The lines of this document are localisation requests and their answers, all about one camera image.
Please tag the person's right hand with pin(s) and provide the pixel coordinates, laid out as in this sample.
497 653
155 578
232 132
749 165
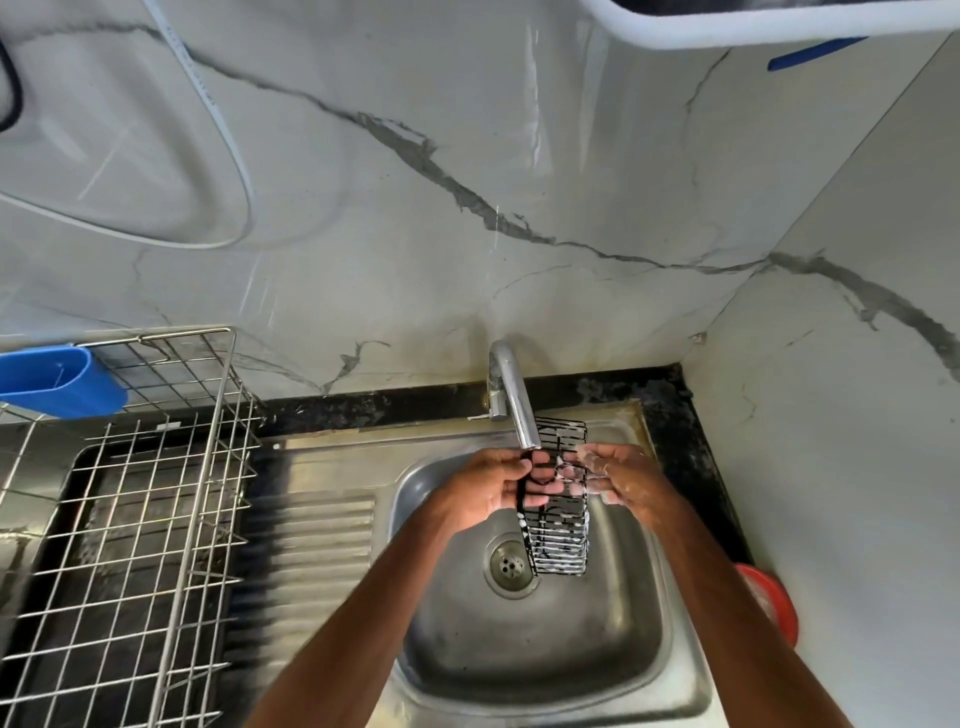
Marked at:
628 476

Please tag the person's right forearm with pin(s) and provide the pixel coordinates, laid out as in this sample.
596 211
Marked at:
739 622

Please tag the person's left forearm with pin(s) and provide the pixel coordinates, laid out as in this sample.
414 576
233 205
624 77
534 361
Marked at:
356 626

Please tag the red plastic container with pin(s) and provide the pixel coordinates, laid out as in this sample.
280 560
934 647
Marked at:
772 600

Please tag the person's left thumb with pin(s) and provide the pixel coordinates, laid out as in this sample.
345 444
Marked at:
521 459

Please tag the person's right fingers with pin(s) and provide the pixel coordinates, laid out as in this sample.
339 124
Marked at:
589 472

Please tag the blue tape strip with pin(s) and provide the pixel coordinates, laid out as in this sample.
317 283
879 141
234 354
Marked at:
814 52

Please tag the sink drain strainer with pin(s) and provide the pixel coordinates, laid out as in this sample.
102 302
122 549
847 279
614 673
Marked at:
511 564

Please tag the blue plastic cutlery holder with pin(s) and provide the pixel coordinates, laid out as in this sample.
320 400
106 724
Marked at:
56 381

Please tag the stainless steel sink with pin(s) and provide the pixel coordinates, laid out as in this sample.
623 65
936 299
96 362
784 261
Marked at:
465 585

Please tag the person's left hand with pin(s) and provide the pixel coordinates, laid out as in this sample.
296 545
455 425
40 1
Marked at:
486 489

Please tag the chrome sink faucet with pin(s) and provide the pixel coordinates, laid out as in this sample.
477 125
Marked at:
514 401

